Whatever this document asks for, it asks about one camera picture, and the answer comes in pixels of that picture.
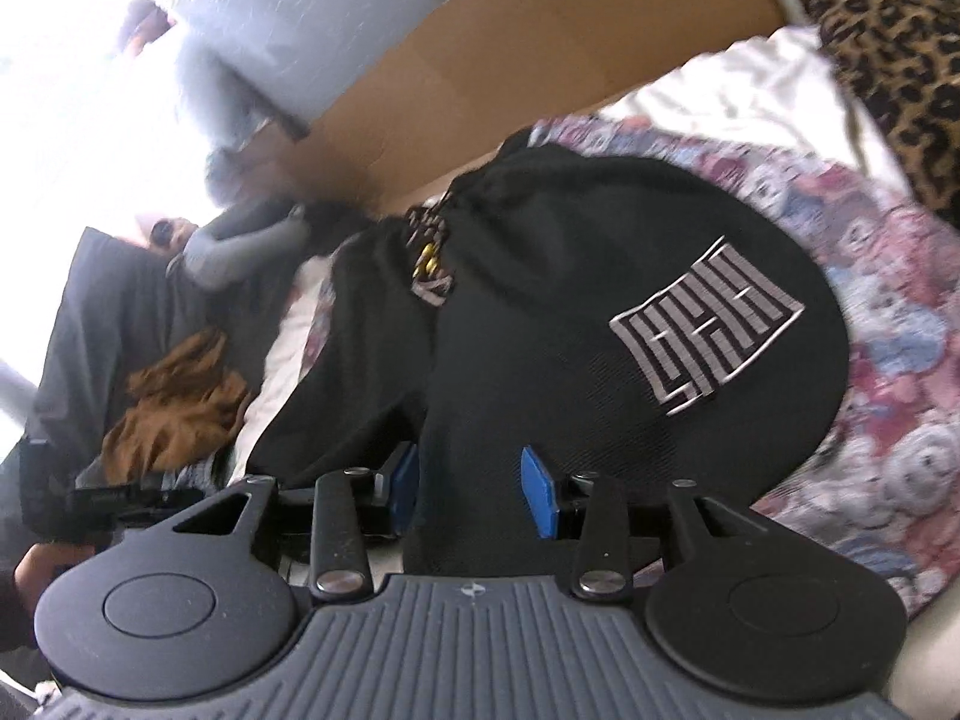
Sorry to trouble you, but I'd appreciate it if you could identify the black garment with grey logo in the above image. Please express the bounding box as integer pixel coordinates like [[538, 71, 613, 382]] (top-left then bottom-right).
[[244, 127, 852, 578]]

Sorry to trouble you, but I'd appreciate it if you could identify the brown garment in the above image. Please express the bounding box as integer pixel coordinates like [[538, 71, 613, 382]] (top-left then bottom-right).
[[101, 330, 252, 473]]

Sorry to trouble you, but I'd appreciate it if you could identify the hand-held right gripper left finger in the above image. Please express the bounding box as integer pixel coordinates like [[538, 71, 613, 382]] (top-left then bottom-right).
[[169, 442, 421, 602]]

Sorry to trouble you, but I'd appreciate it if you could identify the grey sleeved garment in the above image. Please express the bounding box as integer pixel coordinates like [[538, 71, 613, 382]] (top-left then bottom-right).
[[184, 214, 308, 290]]

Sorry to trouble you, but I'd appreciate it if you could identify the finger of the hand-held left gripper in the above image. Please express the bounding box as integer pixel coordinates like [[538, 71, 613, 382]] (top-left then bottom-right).
[[71, 484, 207, 517]]

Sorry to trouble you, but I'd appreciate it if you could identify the dark grey cloth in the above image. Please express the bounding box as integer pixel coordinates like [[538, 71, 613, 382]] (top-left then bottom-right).
[[30, 229, 301, 481]]

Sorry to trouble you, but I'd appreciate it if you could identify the cardboard box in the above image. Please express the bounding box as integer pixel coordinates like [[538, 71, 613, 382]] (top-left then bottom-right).
[[247, 0, 788, 218]]

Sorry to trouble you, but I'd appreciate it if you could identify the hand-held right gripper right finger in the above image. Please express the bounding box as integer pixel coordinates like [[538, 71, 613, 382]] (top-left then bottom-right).
[[521, 446, 762, 602]]

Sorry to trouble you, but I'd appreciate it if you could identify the leopard print cloth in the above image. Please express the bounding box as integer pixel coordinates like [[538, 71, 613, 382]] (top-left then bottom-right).
[[780, 0, 960, 218]]

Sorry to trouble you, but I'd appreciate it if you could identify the cartoon printed blanket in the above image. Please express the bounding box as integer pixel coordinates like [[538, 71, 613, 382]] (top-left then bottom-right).
[[240, 26, 960, 691]]

